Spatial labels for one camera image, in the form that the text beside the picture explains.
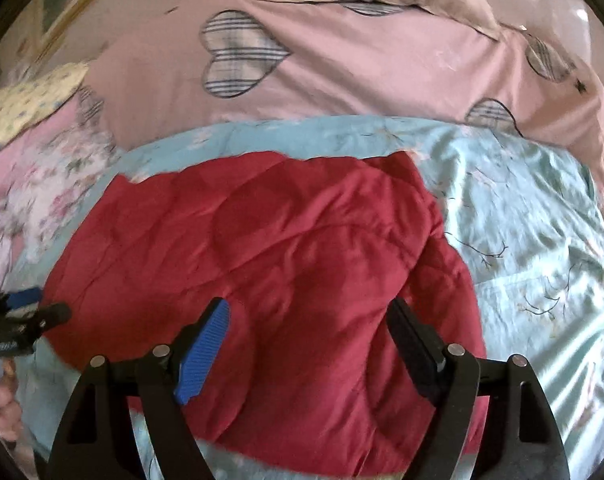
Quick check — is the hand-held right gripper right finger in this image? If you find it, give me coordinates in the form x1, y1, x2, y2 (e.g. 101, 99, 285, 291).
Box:
386, 297, 570, 480

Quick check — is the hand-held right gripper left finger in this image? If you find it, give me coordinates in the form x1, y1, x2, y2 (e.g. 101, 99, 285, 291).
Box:
44, 297, 231, 480

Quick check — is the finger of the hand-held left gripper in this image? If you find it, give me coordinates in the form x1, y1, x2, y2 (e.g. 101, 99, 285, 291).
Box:
4, 287, 43, 311
29, 302, 73, 335

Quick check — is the red quilted jacket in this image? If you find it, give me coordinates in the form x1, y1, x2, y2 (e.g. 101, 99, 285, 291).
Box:
42, 150, 488, 478

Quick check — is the person's left hand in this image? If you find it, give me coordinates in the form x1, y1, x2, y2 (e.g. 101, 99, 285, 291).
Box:
0, 360, 27, 456

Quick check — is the pink floral cloth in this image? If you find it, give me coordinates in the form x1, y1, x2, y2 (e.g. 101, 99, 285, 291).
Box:
0, 95, 128, 291

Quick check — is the light blue floral bedsheet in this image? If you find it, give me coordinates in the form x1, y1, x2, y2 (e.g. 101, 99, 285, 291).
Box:
12, 115, 604, 480

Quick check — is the yellow floral pillow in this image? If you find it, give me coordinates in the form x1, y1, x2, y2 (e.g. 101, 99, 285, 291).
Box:
0, 62, 90, 157

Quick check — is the pink heart print quilt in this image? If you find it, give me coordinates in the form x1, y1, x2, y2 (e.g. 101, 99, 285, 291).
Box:
79, 0, 604, 201

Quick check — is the framed wall picture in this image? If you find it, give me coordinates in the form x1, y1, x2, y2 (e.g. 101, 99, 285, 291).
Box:
32, 0, 130, 48

